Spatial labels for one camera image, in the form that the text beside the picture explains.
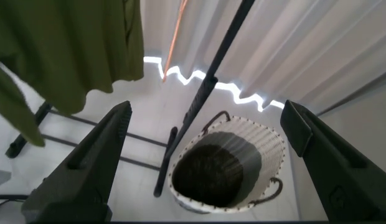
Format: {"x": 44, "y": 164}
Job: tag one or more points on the pink clothes hanger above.
{"x": 174, "y": 40}

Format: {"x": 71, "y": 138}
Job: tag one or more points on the white laundry basket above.
{"x": 267, "y": 140}

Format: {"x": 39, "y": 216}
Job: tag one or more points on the black clothes rack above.
{"x": 202, "y": 93}

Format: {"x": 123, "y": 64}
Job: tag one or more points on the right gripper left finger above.
{"x": 84, "y": 177}

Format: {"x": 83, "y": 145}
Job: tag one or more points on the white curtain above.
{"x": 289, "y": 46}

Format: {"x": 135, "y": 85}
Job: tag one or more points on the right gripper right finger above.
{"x": 345, "y": 177}

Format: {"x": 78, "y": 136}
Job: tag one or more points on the green printed shirt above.
{"x": 62, "y": 46}

